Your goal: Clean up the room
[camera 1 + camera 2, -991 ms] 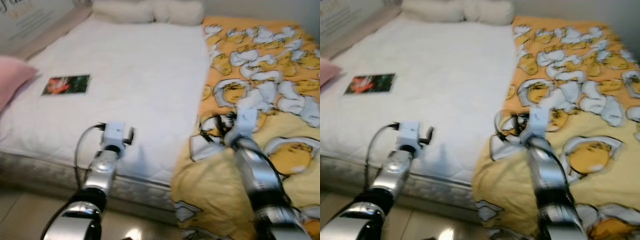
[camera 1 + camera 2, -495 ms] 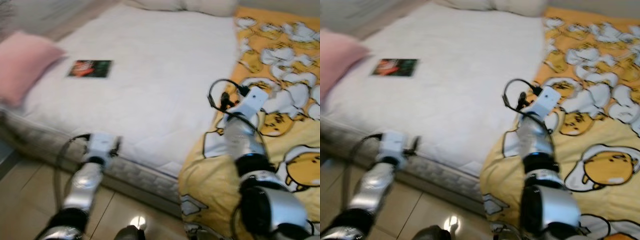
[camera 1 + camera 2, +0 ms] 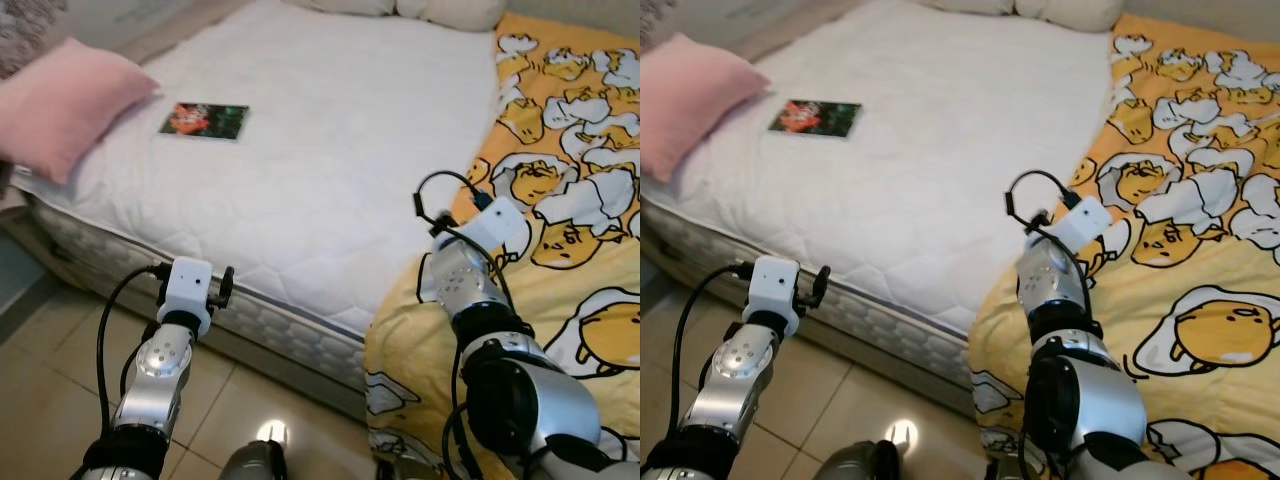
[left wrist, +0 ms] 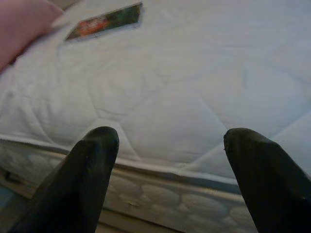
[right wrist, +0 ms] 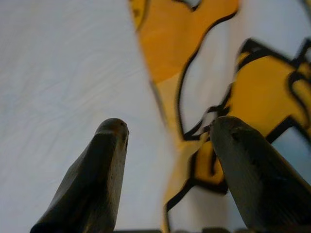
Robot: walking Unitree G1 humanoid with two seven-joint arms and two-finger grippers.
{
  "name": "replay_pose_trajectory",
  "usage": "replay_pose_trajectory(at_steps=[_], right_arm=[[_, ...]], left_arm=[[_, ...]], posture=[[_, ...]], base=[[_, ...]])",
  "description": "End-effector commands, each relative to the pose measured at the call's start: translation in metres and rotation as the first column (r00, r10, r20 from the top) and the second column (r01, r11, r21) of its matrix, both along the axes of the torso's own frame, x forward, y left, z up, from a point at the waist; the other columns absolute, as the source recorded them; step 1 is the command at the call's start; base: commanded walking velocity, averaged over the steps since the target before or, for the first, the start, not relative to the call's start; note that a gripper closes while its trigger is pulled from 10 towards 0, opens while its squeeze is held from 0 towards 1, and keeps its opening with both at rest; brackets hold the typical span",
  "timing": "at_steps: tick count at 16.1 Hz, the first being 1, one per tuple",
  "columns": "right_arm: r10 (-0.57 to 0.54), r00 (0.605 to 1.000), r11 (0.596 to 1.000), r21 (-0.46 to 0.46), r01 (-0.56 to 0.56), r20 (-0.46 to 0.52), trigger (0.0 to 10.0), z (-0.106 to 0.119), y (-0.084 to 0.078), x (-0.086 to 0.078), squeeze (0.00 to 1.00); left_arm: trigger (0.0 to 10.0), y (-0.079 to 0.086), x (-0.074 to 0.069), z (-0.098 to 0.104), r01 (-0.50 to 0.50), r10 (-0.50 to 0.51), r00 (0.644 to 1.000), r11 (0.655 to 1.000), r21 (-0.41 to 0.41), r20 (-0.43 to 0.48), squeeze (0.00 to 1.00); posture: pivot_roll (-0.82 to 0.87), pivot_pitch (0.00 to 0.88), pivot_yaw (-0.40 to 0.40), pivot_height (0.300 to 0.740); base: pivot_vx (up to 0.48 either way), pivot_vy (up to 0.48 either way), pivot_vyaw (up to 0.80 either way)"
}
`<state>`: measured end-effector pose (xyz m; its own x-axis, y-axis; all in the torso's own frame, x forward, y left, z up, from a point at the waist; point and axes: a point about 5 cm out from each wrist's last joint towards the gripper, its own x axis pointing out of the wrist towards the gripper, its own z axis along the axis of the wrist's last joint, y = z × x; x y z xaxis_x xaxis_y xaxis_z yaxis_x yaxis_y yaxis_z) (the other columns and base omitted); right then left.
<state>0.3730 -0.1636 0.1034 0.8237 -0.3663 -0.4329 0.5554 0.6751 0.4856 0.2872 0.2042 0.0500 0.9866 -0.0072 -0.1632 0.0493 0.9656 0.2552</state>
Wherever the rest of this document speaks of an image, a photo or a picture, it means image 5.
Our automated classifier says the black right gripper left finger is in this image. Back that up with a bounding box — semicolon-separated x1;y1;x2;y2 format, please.
29;117;130;233

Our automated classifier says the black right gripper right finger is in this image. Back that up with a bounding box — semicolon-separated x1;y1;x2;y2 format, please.
209;115;311;233

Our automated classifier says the yellow cartoon egg blanket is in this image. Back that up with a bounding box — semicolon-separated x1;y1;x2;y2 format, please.
128;0;311;233

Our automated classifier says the white quilted mattress pad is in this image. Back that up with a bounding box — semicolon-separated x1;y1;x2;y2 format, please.
0;0;180;233

